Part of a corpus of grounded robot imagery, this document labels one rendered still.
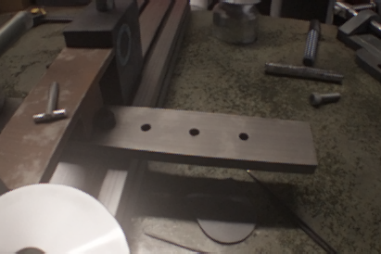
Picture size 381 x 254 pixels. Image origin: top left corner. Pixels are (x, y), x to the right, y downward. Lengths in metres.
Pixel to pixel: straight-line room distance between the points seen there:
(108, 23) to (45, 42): 0.21
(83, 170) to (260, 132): 0.09
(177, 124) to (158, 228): 0.06
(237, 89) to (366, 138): 0.11
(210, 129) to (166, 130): 0.02
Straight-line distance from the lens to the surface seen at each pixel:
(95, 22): 0.17
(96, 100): 0.16
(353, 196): 0.21
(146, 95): 0.20
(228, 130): 0.15
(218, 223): 0.17
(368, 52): 0.35
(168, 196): 0.18
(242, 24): 0.31
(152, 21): 0.29
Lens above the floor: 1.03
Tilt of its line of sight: 45 degrees down
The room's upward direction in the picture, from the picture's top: straight up
